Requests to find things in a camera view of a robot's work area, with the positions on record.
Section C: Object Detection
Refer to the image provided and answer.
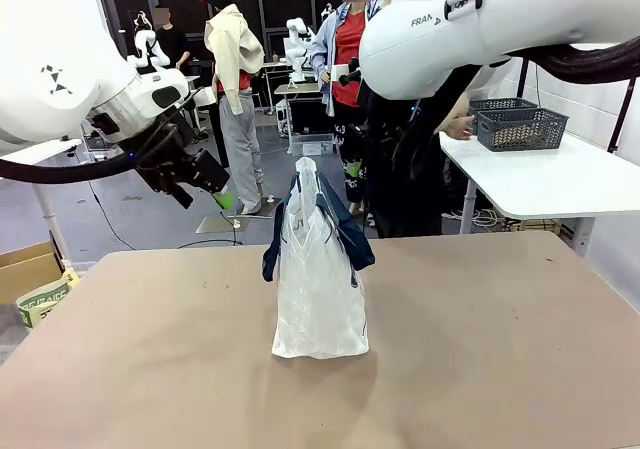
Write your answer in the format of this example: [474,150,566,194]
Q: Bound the black equipment case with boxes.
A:
[288,97,335,135]

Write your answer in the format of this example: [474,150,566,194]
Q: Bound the clear plastic storage box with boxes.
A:
[288,132,335,158]

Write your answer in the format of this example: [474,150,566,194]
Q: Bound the grey plastic mesh basket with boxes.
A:
[468,97,539,135]
[476,107,570,153]

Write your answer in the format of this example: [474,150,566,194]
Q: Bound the person in cream jacket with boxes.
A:
[194,0,266,216]

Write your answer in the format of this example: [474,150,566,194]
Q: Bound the brown cardboard box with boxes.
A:
[0,241,64,306]

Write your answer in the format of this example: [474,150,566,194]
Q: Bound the green and white carton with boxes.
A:
[15,268,81,329]

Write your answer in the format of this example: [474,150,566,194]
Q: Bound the white side table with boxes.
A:
[438,131,640,244]

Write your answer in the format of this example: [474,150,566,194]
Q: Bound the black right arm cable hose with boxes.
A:
[509,36,640,84]

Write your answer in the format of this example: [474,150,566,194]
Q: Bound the person's left forearm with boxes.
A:
[433,94,471,134]

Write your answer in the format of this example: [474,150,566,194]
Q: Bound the white workbench table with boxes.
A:
[0,137,84,270]

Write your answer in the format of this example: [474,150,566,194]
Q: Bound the person's left hand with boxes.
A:
[446,113,476,142]

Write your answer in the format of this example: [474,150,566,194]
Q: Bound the distant person in black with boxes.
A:
[152,4,192,70]

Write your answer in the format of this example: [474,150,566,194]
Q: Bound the white cable bundle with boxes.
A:
[442,207,511,230]

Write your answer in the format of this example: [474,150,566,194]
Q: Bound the grey floor plate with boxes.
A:
[195,212,251,234]

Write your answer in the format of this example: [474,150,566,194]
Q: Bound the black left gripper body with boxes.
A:
[185,147,232,196]

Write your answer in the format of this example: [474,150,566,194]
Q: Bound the black floor cable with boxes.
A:
[87,178,244,253]

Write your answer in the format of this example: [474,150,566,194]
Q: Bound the brown packaged store items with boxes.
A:
[492,123,554,149]

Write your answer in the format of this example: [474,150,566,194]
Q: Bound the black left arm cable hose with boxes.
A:
[0,121,181,185]

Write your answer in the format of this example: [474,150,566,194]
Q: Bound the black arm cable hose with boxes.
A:
[509,36,640,84]
[0,121,181,185]

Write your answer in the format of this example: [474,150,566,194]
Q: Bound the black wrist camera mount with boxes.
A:
[137,161,195,210]

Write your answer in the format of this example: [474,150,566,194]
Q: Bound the person in red shirt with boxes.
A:
[309,0,381,218]

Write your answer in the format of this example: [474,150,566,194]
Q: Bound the translucent navy-handled shopping bag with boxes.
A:
[261,157,376,360]

